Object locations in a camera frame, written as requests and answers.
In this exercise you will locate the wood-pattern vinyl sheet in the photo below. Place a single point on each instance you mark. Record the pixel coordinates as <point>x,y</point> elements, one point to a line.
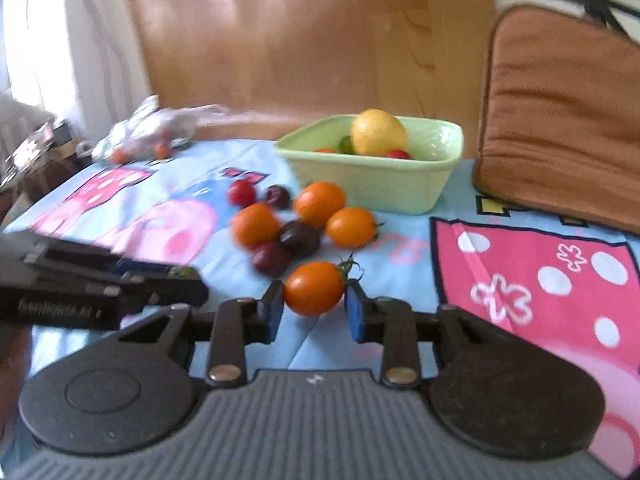
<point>280,45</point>

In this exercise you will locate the yellow lemon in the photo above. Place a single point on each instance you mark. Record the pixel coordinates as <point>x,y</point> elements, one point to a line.
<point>379,132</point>

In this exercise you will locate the white curtain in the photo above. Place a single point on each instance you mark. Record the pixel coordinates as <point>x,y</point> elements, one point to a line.
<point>60,35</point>

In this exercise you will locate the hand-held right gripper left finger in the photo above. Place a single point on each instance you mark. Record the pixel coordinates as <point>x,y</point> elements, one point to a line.
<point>272,312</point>

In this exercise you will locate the light green basket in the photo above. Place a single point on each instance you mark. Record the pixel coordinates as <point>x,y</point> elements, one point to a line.
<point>370,185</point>

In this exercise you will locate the clear plastic bag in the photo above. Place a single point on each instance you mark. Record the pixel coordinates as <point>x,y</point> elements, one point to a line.
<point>150,127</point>

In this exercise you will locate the dark purple tomato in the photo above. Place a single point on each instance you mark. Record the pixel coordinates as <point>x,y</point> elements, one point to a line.
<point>271,259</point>
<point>300,239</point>
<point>278,196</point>

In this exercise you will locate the orange tomato with green stem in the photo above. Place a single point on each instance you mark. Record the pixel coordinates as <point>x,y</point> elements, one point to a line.
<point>314,287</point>

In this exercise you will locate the red tomato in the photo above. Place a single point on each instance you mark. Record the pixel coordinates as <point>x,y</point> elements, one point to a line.
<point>242,193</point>
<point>398,154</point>

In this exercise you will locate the green fruit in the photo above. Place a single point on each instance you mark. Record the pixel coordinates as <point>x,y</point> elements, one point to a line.
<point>346,145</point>

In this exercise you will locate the dark cluttered stand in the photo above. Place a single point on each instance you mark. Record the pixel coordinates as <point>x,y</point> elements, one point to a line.
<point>35,160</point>

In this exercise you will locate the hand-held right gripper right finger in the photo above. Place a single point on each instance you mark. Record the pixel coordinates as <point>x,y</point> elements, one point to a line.
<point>355,312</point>

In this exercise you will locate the cartoon printed blanket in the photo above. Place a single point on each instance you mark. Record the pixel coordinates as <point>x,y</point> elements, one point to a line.
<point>500,280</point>

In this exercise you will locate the small green tomato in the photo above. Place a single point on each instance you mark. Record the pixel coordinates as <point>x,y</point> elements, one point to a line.
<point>183,271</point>

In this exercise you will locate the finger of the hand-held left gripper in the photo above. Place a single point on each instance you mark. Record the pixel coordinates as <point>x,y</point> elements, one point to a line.
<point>100,258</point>
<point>170,291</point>

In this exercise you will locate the brown seat cushion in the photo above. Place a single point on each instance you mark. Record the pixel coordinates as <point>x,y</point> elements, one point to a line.
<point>560,110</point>

